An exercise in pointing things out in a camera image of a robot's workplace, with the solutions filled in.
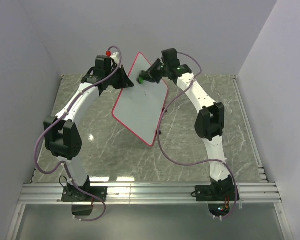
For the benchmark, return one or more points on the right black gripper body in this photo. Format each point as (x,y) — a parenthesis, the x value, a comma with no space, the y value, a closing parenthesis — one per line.
(158,68)

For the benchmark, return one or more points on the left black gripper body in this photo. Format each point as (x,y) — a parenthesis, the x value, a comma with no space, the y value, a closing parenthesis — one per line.
(115,81)

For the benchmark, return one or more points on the green whiteboard eraser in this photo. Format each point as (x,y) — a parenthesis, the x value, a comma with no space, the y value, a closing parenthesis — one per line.
(140,80)

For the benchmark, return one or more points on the red framed whiteboard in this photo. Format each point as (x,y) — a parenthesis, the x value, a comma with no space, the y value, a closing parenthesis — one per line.
(139,108)

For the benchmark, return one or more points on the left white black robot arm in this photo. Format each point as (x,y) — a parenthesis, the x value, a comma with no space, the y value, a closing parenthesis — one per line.
(62,136)

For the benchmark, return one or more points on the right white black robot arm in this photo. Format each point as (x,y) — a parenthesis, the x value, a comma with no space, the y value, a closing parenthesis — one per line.
(209,124)

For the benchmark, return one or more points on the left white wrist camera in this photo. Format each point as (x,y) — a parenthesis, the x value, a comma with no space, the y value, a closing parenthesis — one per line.
(116,56)

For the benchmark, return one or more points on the aluminium mounting rail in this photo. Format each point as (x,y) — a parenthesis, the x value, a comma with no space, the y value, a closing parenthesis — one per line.
(130,193)

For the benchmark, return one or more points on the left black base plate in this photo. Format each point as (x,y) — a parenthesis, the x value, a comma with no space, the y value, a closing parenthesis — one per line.
(71,194)

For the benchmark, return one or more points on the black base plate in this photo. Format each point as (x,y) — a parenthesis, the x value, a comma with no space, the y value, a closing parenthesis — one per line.
(71,194)
(213,193)

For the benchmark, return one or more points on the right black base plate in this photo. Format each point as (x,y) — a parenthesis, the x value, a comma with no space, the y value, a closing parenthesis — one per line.
(213,193)

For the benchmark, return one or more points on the right side aluminium rail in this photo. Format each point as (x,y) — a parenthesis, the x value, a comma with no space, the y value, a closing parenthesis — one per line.
(261,170)

